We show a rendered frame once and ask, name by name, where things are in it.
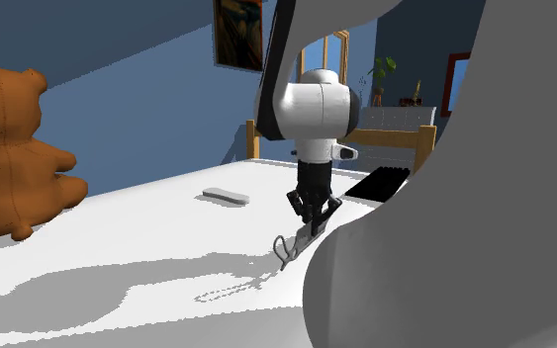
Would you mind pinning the red framed wall picture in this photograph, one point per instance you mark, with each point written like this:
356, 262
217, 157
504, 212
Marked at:
451, 84

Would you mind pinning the white bed wooden frame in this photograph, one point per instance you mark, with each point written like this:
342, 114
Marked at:
114, 231

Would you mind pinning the wooden framed window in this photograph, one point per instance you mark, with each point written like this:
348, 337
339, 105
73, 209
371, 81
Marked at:
343, 55

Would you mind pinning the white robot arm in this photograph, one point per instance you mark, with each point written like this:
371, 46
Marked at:
475, 217

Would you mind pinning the grey flat remote control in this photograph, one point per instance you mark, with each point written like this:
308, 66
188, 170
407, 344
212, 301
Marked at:
226, 195

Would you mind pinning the brown teddy bear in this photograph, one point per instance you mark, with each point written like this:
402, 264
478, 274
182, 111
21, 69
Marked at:
8, 159

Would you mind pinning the dark framed wall painting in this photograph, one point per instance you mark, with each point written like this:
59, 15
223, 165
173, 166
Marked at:
239, 34

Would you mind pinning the green potted plant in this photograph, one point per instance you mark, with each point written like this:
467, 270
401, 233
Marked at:
382, 72

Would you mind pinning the black flat rectangular object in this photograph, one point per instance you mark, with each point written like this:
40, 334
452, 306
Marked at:
378, 184

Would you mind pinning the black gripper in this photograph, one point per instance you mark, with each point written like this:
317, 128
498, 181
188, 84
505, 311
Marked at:
314, 181

